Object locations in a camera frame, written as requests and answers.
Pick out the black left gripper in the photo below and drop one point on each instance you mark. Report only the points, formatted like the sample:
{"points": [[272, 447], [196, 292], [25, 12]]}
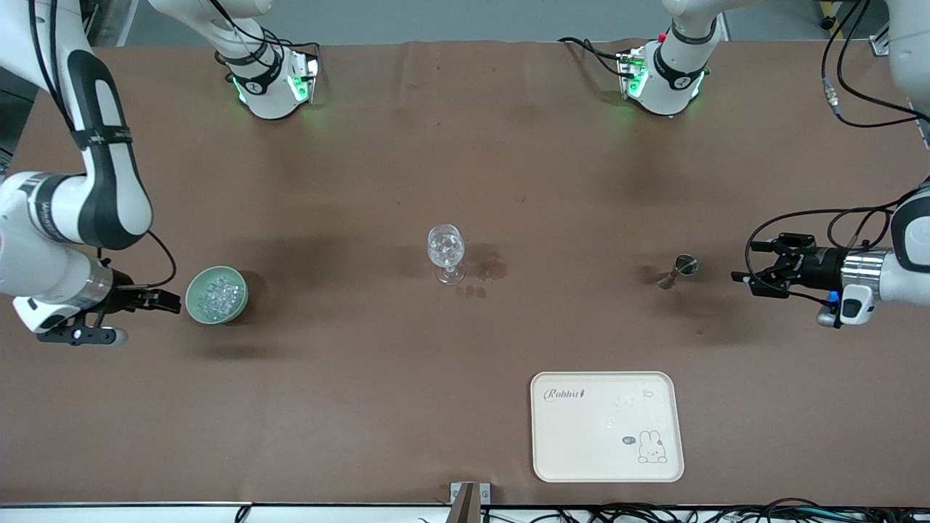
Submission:
{"points": [[818, 269]]}

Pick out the aluminium frame post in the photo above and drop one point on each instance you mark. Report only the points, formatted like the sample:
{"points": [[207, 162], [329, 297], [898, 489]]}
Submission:
{"points": [[879, 43]]}

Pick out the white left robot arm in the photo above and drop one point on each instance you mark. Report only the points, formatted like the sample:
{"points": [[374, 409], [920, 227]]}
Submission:
{"points": [[676, 80]]}

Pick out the metal table edge bracket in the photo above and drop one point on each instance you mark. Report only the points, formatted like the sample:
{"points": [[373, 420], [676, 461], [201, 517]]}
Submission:
{"points": [[468, 501]]}

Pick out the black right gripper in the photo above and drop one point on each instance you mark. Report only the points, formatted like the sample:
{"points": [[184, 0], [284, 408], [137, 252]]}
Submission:
{"points": [[125, 297]]}

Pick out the green ceramic bowl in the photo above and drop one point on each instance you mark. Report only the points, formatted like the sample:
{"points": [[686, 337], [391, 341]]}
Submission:
{"points": [[192, 298]]}

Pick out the metal jigger cup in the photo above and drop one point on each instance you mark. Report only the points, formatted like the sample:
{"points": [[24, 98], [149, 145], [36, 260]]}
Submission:
{"points": [[684, 265]]}

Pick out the clear ice cubes pile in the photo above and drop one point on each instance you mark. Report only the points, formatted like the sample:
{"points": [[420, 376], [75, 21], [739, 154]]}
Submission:
{"points": [[218, 298]]}

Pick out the cream rabbit print tray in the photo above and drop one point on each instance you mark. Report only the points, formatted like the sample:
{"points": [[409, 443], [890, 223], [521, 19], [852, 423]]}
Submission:
{"points": [[581, 443]]}

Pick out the brown table cloth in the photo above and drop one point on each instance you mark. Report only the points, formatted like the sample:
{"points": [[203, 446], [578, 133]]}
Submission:
{"points": [[465, 145]]}

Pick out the clear wine glass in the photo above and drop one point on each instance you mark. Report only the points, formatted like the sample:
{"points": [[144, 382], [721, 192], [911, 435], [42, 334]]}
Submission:
{"points": [[445, 250]]}

